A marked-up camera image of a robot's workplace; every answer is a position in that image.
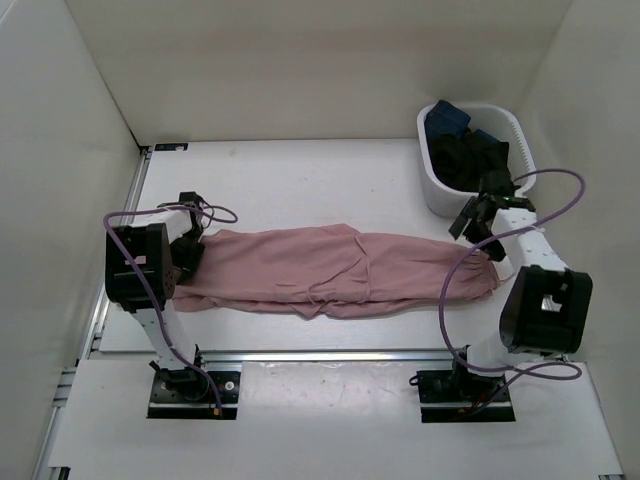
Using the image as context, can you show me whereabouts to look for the pink trousers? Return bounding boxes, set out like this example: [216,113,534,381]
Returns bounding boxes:
[173,224,500,319]

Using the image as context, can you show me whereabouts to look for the blue folded garment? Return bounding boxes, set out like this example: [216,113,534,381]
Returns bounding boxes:
[424,100,499,144]

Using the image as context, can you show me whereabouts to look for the blue label sticker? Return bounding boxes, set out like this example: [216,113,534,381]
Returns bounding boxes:
[154,143,189,152]

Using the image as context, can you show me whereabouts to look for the left side aluminium rail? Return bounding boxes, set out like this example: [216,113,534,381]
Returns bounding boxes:
[31,146,153,479]

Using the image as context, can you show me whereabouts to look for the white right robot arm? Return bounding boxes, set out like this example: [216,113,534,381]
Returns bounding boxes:
[445,171,593,400]

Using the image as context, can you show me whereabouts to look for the white plastic basket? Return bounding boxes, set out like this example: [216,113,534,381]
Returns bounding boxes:
[417,100,535,218]

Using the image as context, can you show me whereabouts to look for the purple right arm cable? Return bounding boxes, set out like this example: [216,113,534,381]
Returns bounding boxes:
[438,168,587,414]

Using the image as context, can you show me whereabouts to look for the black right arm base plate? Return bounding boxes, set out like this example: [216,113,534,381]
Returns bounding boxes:
[409,362,516,424]

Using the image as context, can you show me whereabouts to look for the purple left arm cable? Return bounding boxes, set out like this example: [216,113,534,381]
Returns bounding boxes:
[102,204,239,406]

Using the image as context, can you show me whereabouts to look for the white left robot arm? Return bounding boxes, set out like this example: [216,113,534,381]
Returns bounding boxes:
[103,191,210,402]

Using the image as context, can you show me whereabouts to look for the black folded garment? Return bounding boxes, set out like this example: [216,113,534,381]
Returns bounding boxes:
[428,134,510,192]

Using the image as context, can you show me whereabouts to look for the aluminium table frame rail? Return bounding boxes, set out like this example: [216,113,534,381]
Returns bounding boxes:
[94,349,571,364]

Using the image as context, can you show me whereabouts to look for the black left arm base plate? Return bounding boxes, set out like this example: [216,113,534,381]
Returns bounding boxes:
[147,361,241,420]

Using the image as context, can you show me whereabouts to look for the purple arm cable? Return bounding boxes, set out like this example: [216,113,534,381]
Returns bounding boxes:
[102,204,239,406]
[438,168,587,414]

